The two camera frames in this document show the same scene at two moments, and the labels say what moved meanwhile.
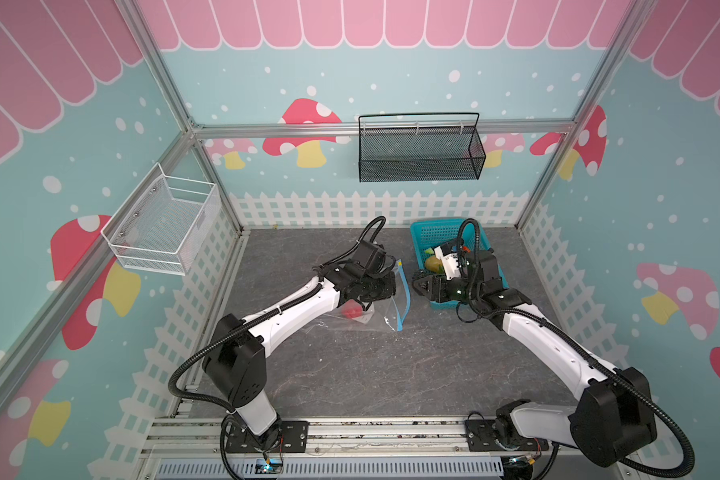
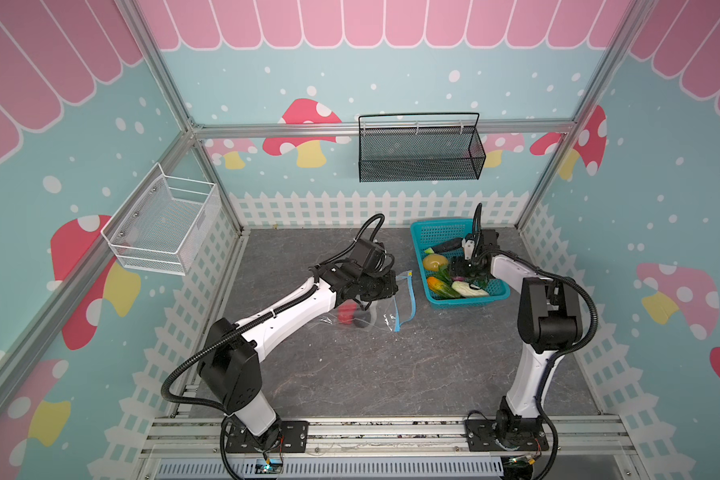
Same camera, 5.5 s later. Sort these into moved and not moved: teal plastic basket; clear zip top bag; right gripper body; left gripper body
Moved: right gripper body
Not moved: teal plastic basket; clear zip top bag; left gripper body
